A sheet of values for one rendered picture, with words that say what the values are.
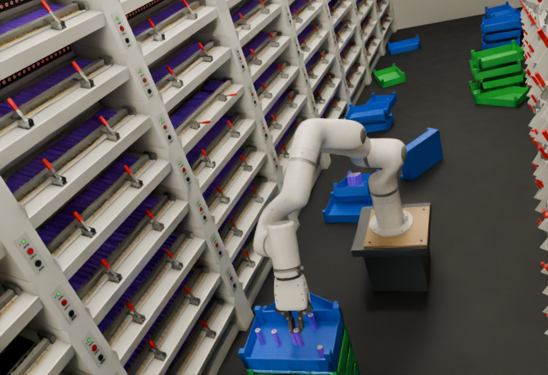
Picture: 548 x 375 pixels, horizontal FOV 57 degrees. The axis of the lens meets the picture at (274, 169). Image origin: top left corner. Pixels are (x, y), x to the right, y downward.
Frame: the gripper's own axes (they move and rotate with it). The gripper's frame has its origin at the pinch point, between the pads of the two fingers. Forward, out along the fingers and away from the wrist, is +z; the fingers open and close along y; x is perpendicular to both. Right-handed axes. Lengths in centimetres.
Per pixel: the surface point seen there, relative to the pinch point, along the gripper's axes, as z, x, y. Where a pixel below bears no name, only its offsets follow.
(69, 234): -37, 18, 62
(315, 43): -112, -196, 31
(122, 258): -23, -2, 60
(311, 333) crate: 9.5, -15.1, 0.8
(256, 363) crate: 13.3, -1.1, 15.9
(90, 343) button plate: -4, 23, 58
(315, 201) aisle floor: -12, -157, 36
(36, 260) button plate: -34, 36, 58
